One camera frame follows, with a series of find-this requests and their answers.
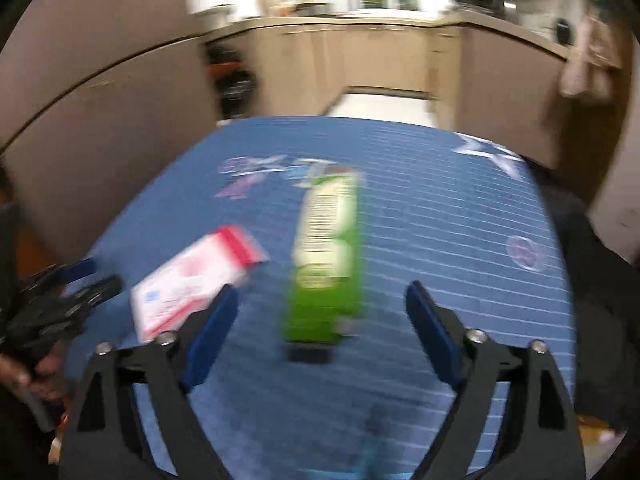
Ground small black hanging pan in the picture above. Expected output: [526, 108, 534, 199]
[554, 18, 574, 47]

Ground grey refrigerator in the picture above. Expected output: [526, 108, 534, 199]
[1, 0, 218, 260]

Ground person's left hand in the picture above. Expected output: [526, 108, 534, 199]
[0, 341, 68, 401]

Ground green toothpaste box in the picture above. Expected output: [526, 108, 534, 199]
[284, 166, 362, 347]

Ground red white medicine box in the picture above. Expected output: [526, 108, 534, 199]
[130, 226, 269, 344]

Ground black garbage bag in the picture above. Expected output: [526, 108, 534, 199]
[206, 44, 257, 120]

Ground blue checked tablecloth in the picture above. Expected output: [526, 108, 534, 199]
[91, 117, 576, 479]

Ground hanging pink cloth bag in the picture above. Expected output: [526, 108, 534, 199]
[559, 15, 622, 105]

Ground steel kettle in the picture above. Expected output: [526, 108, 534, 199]
[494, 0, 520, 24]

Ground beige kitchen cabinets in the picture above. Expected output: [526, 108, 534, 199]
[204, 12, 568, 168]

